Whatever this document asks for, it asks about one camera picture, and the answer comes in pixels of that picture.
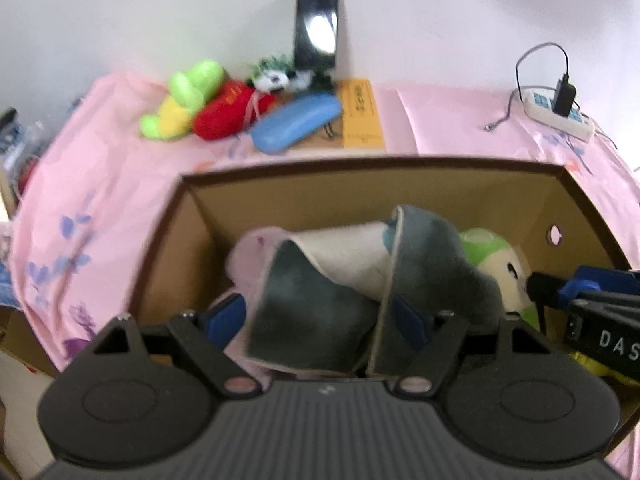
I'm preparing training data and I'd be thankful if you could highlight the green plush toy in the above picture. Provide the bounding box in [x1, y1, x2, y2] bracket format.
[457, 227, 543, 333]

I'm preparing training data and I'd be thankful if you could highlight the black phone stand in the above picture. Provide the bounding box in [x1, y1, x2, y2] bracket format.
[295, 69, 336, 93]

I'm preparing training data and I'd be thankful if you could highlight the black charger cable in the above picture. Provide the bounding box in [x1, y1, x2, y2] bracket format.
[484, 42, 571, 133]

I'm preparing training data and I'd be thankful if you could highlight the yellow book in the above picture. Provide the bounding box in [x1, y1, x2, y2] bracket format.
[287, 78, 388, 151]

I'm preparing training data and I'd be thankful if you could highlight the brown cardboard box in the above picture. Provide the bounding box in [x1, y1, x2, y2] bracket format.
[127, 156, 640, 441]

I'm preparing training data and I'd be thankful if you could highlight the blue glasses case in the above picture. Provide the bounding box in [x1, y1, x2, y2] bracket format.
[249, 92, 343, 153]

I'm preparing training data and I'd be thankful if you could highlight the yellow and green plush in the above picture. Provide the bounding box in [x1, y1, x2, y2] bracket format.
[140, 59, 226, 141]

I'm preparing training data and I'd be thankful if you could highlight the pink printed bedsheet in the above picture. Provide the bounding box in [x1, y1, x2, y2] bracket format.
[10, 71, 640, 476]

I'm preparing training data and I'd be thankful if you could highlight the red plush toy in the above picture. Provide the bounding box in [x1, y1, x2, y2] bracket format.
[192, 80, 276, 141]

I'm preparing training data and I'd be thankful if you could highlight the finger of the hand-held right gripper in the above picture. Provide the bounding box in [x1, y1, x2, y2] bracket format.
[525, 265, 640, 313]

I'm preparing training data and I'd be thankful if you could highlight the black phone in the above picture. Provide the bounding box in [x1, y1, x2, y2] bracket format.
[292, 0, 341, 72]

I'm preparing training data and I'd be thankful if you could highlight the black charger plug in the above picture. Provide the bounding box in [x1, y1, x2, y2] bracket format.
[551, 74, 577, 118]

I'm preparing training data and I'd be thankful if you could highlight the white power strip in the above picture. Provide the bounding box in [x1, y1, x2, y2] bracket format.
[520, 87, 596, 142]

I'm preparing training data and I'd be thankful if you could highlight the panda plush toy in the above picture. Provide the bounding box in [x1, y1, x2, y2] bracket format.
[245, 54, 313, 95]

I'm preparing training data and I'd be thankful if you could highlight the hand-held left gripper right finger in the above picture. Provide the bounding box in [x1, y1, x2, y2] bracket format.
[392, 295, 553, 397]

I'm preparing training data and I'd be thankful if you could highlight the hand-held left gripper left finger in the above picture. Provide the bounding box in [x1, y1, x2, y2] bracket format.
[90, 292, 262, 397]

